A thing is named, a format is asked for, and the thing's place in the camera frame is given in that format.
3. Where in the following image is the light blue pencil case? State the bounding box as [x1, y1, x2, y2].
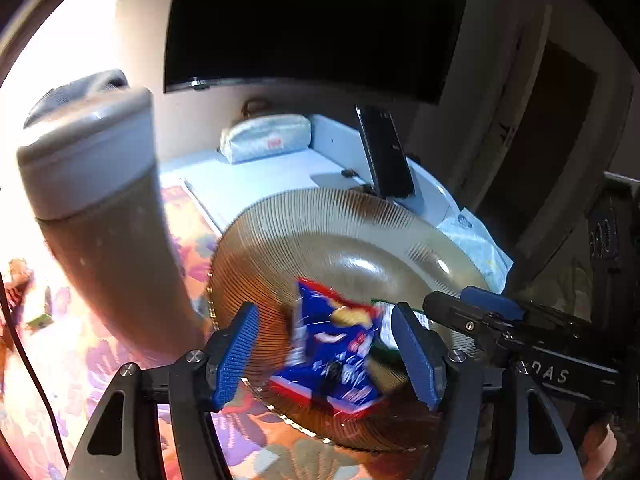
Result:
[219, 114, 312, 165]

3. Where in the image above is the green white rice cracker pack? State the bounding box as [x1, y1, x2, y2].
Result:
[25, 312, 54, 333]

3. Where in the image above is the blue biscuit snack bag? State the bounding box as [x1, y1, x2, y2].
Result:
[269, 278, 384, 419]

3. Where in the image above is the brown ribbed glass plate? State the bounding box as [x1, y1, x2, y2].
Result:
[205, 188, 487, 452]

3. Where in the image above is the black television screen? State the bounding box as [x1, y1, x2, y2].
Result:
[164, 0, 466, 104]

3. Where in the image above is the white tissue pack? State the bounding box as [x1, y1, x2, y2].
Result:
[437, 208, 513, 294]

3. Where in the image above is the black cable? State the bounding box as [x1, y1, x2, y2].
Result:
[0, 271, 72, 470]

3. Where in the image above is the black smartphone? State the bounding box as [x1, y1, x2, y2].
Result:
[355, 105, 414, 198]

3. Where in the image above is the floral tablecloth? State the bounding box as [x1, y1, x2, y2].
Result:
[1, 190, 420, 479]

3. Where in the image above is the person's right hand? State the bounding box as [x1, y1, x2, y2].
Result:
[582, 422, 617, 480]

